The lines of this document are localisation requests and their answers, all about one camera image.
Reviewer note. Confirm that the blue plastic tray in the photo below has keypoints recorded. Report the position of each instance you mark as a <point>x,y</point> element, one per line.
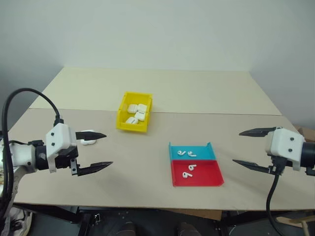
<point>204,153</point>

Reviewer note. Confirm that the light wooden frame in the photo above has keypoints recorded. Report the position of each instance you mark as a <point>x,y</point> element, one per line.
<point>299,221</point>

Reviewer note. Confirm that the black table frame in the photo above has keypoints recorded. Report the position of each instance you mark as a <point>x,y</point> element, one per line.
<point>61,215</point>

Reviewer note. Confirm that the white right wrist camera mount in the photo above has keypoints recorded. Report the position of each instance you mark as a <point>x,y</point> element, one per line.
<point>284,143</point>

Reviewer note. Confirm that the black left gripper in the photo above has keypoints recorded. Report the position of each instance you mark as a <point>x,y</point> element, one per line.
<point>66,157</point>

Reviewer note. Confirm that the white earbud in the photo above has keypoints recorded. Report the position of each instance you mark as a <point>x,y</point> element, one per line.
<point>194,166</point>
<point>181,153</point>
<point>186,175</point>
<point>192,154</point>

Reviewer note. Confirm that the yellow plastic bin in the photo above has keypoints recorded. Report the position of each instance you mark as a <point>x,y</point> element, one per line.
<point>123,123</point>

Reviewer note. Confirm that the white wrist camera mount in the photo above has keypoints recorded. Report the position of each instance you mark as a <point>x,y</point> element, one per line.
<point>284,143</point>
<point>59,137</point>

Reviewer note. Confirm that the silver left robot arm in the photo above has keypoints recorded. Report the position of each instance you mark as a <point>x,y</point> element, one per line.
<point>22,153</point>

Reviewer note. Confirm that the red plastic tray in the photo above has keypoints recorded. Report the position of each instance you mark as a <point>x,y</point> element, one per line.
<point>209,174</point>

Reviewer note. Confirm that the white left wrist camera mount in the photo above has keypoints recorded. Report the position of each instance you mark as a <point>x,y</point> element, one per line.
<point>59,137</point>

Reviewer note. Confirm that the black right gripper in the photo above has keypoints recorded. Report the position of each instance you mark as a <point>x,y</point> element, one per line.
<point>278,163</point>

